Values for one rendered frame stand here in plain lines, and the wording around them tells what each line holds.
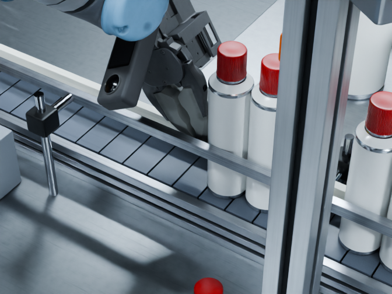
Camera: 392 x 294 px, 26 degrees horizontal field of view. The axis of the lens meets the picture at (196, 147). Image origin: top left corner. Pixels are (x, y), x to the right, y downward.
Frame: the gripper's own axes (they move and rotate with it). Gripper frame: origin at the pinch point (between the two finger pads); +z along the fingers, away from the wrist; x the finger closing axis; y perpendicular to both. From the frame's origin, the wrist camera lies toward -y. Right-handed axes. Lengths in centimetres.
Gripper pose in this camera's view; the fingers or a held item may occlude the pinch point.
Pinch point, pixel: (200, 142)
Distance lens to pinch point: 103.6
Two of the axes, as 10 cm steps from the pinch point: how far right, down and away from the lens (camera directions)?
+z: 4.2, 8.3, 3.6
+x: -7.3, 0.7, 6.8
